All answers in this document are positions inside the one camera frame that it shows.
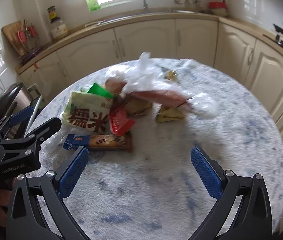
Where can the steel faucet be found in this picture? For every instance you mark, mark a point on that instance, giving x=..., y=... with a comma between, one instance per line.
x=144, y=3

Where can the steel trash can black lid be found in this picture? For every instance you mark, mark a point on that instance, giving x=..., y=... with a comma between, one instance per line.
x=9, y=100

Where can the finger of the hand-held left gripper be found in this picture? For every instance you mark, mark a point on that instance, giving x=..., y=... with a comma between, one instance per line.
x=49, y=128
x=21, y=115

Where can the round table, blue-white cloth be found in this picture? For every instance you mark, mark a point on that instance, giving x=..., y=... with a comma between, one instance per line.
x=161, y=180

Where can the white bowl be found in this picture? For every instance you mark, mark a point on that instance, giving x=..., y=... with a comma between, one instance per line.
x=220, y=12

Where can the dark purple tray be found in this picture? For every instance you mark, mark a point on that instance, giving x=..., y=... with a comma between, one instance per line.
x=31, y=54

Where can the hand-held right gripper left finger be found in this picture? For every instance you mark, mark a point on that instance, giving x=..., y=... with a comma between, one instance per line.
x=74, y=172

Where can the thin clear plastic film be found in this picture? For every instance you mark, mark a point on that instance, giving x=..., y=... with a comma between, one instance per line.
x=52, y=142

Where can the gold yellow wrapper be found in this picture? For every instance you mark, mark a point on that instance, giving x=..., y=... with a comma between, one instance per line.
x=169, y=115

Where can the green dish soap bottle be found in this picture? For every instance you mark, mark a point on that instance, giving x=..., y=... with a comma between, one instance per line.
x=93, y=2

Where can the yellow black small bottle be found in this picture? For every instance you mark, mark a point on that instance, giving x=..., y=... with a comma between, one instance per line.
x=52, y=13

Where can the glass jar beige contents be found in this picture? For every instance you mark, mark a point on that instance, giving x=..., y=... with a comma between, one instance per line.
x=59, y=28

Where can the red plastic container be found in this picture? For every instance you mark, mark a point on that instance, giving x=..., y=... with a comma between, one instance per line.
x=217, y=5

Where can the beige kitchen countertop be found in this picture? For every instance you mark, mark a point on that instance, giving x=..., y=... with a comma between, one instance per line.
x=81, y=30

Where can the small ginger piece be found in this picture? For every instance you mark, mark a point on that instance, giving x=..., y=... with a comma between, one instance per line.
x=170, y=74

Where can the wooden cutting board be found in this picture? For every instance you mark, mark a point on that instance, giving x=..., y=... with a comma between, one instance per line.
x=12, y=35

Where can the orange tape strip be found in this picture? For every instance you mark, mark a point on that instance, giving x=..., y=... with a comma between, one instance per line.
x=35, y=65

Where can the pale green snack packet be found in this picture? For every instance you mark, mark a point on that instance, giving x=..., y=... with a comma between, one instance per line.
x=86, y=115

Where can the red foil wrapper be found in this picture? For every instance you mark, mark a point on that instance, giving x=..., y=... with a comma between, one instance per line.
x=119, y=120

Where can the brown blue snack bar wrapper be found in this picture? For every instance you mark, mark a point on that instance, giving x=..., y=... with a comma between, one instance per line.
x=101, y=141

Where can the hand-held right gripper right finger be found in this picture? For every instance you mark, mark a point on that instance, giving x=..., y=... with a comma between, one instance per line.
x=205, y=172

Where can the clear plastic bag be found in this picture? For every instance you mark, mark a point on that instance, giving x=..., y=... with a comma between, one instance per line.
x=151, y=85

